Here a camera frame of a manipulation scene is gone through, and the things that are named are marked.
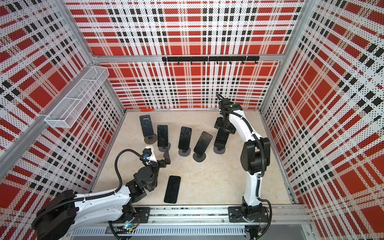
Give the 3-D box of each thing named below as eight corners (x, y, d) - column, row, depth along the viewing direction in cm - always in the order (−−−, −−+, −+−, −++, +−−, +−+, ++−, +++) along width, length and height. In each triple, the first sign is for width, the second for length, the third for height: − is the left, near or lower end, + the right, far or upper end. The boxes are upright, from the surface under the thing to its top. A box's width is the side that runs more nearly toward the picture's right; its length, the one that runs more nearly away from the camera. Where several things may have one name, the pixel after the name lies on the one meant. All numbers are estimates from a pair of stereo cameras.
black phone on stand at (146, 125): (147, 142, 105) (139, 126, 91) (146, 132, 111) (139, 116, 98) (156, 140, 106) (149, 124, 93) (155, 130, 112) (149, 114, 99)
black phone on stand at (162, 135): (160, 148, 101) (154, 135, 90) (162, 137, 107) (157, 124, 95) (169, 148, 101) (165, 135, 90) (171, 137, 107) (167, 124, 95)
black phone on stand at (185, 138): (179, 152, 98) (176, 140, 87) (184, 138, 105) (182, 126, 94) (189, 154, 97) (187, 142, 86) (193, 140, 105) (192, 127, 94)
